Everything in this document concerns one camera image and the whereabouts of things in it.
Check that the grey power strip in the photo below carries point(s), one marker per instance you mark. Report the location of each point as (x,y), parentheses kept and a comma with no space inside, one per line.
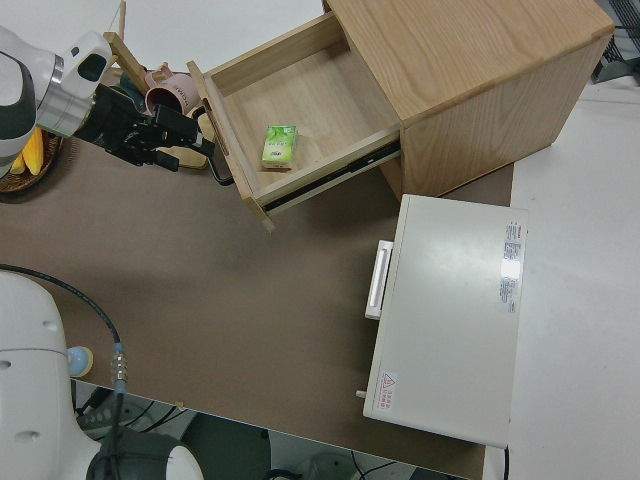
(102,415)

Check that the yellow corn cob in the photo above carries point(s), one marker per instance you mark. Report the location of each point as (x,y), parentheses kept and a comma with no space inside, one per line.
(36,150)
(17,166)

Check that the brown wicker basket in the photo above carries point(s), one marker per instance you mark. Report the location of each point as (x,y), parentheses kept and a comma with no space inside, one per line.
(20,184)

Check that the blue wooden desk bell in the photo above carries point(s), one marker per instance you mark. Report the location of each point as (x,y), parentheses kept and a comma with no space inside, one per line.
(80,361)

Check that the light wooden drawer cabinet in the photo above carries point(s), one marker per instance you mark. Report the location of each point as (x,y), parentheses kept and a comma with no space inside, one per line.
(475,75)

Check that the dark metal mesh rack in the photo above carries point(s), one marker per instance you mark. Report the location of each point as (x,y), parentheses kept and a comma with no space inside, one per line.
(617,55)

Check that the pink mug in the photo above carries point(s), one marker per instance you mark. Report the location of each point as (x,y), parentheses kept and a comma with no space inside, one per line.
(170,95)

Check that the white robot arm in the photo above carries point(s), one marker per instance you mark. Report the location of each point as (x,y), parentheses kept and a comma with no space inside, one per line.
(30,360)

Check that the wooden mug tree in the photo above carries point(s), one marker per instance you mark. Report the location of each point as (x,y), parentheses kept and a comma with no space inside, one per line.
(125,55)

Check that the teal mug yellow inside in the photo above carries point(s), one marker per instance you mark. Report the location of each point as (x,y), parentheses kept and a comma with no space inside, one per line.
(131,85)

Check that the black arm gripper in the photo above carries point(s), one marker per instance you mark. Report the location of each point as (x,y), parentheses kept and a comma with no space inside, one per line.
(117,127)

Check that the wooden cabinet drawer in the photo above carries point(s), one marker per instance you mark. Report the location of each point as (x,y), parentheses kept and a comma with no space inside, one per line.
(310,90)

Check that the white toaster oven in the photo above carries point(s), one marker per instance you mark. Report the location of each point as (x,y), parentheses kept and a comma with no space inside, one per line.
(450,310)

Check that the green tissue packet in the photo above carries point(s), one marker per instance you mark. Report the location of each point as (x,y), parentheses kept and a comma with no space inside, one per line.
(279,147)

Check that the brown table mat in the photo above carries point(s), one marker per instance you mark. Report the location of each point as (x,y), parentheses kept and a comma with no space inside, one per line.
(200,300)

